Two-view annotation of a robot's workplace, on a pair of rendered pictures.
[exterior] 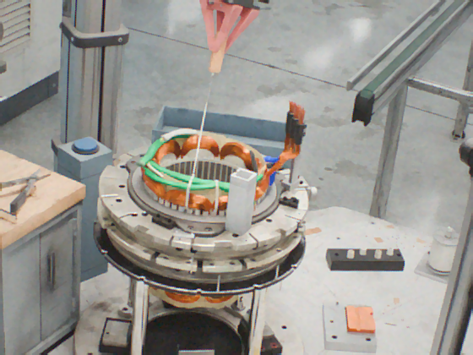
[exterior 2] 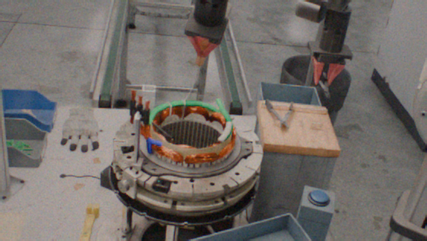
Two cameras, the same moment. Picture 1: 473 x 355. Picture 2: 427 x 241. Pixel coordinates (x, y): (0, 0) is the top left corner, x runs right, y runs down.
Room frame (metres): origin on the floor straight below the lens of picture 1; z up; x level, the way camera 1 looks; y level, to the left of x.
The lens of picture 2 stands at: (2.19, -0.42, 1.75)
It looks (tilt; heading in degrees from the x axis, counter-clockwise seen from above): 29 degrees down; 141
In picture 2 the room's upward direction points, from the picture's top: 11 degrees clockwise
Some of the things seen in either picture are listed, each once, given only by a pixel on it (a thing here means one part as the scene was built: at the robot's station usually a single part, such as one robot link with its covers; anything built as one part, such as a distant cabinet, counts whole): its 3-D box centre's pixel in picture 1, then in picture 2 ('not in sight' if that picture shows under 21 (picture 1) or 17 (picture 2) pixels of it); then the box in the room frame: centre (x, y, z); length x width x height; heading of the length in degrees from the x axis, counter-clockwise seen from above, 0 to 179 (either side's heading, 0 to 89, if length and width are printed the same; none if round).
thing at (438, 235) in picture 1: (444, 251); not in sight; (1.73, -0.44, 0.82); 0.06 x 0.06 x 0.07
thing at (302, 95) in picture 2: not in sight; (280, 135); (1.24, 0.43, 0.92); 0.17 x 0.11 x 0.28; 62
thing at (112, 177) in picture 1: (203, 191); (190, 145); (1.39, 0.04, 1.09); 0.32 x 0.32 x 0.01
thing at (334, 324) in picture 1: (349, 325); not in sight; (1.50, -0.24, 0.79); 0.12 x 0.09 x 0.02; 1
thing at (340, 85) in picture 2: not in sight; (310, 98); (0.38, 1.35, 0.39); 0.39 x 0.39 x 0.35
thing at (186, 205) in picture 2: not in sight; (200, 203); (1.53, -0.01, 1.05); 0.09 x 0.04 x 0.01; 61
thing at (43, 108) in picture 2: not in sight; (26, 110); (0.74, -0.17, 0.82); 0.16 x 0.14 x 0.07; 68
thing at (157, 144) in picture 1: (161, 146); (224, 119); (1.41, 0.11, 1.15); 0.15 x 0.04 x 0.02; 151
